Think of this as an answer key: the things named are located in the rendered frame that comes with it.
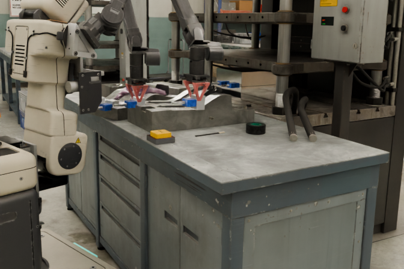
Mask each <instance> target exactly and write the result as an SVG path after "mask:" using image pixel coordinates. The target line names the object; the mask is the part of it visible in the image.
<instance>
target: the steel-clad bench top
mask: <svg viewBox="0 0 404 269"><path fill-rule="evenodd" d="M66 98H67V99H69V100H71V101H72V102H74V103H76V104H79V92H74V93H72V94H67V95H66ZM100 117H101V116H100ZM101 118H103V119H105V120H107V121H109V122H110V123H112V124H114V125H116V126H117V127H119V128H121V129H123V130H125V131H127V132H128V133H130V134H132V135H134V136H136V137H137V138H139V139H141V140H143V141H144V142H147V143H148V144H150V145H152V146H154V147H155V148H157V149H159V150H161V151H163V152H164V153H166V154H168V155H170V156H171V157H174V158H175V159H177V160H179V161H181V162H182V163H184V164H186V165H188V166H190V167H191V168H193V169H195V170H197V171H199V172H201V173H202V174H204V175H206V176H208V177H209V178H211V179H213V180H215V181H217V182H219V183H220V184H225V183H231V182H235V181H241V180H247V179H252V178H258V177H263V176H268V175H274V174H280V173H284V172H290V171H297V170H300V169H306V168H313V167H317V166H323V165H330V164H333V163H340V162H346V161H349V160H356V159H362V158H366V157H373V156H379V155H383V154H389V153H390V152H387V151H383V150H379V149H377V148H373V147H369V146H367V145H363V144H359V143H356V142H352V141H349V140H346V139H342V138H338V137H335V136H331V135H328V134H325V133H321V132H318V131H314V132H315V134H316V137H317V141H315V142H310V140H309V138H308V136H307V133H306V131H305V128H304V127H300V126H298V125H295V129H296V134H297V137H298V139H297V141H295V142H292V141H291V140H290V138H289V131H288V128H287V123H286V122H283V121H279V120H277V119H273V118H269V117H266V116H263V115H259V114H256V113H255V114H254V122H260V123H264V124H266V133H265V134H260V135H254V134H248V133H246V123H243V124H233V125H222V126H216V127H206V128H196V129H190V130H179V131H170V132H171V135H172V136H174V137H175V142H173V143H168V144H159V145H155V144H153V143H151V142H150V141H148V140H147V135H150V132H148V131H146V130H144V129H142V128H140V127H138V126H136V125H134V124H132V123H130V122H128V121H127V119H125V120H121V121H116V120H113V119H108V118H104V117H101ZM222 131H224V132H225V133H219V134H211V135H206V136H197V137H196V136H195V135H203V134H209V133H217V132H222Z"/></svg>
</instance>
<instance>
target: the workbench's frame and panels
mask: <svg viewBox="0 0 404 269"><path fill-rule="evenodd" d="M64 109H66V110H70V111H72V112H75V113H77V114H78V122H77V129H76V131H78V132H81V133H85V134H86V135H87V150H86V158H85V166H84V168H83V170H81V171H80V173H78V174H73V175H68V176H67V181H68V183H67V184H66V185H65V187H66V207H67V210H75V211H76V213H77V214H78V216H79V217H80V218H81V219H82V220H83V222H84V223H85V224H86V225H87V226H88V228H89V229H90V231H91V232H92V233H93V234H94V235H95V237H96V245H97V249H98V250H105V249H106V250H107V252H108V253H109V254H110V255H111V256H112V258H113V259H114V261H115V262H116V263H117V264H118V265H119V267H120V268H121V269H370V260H371V253H372V241H373V228H374V221H375V208H376V195H377V189H378V181H379V168H380V164H383V163H388V159H389V154H383V155H379V156H373V157H366V158H362V159H356V160H349V161H346V162H340V163H333V164H330V165H323V166H317V167H313V168H306V169H300V170H297V171H290V172H284V173H280V174H274V175H268V176H263V177H258V178H252V179H247V180H241V181H235V182H231V183H225V184H220V183H219V182H217V181H215V180H213V179H211V178H209V177H208V176H206V175H204V174H202V173H201V172H199V171H197V170H195V169H193V168H191V167H190V166H188V165H186V164H184V163H182V162H181V161H179V160H177V159H175V158H174V157H171V156H170V155H168V154H166V153H164V152H163V151H161V150H159V149H157V148H155V147H154V146H152V145H150V144H148V143H147V142H144V141H143V140H141V139H139V138H137V137H136V136H134V135H132V134H130V133H128V132H127V131H125V130H123V129H121V128H119V127H117V126H116V125H114V124H112V123H110V122H109V121H107V120H105V119H103V118H101V117H99V116H95V115H91V114H88V113H86V114H81V115H80V112H79V107H78V104H76V103H74V102H72V101H71V100H69V99H67V98H65V99H64Z"/></svg>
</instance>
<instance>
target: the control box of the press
mask: <svg viewBox="0 0 404 269"><path fill-rule="evenodd" d="M387 10H388V0H314V17H313V37H312V40H311V47H310V48H311V57H312V58H313V59H323V61H326V63H329V62H333V63H334V83H335V85H334V102H333V111H332V127H331V136H335V137H338V138H342V139H346V140H348V133H349V118H350V103H351V95H352V80H353V72H354V69H355V67H356V66H357V65H358V64H361V65H364V64H366V63H380V62H383V56H384V43H385V30H386V22H387Z"/></svg>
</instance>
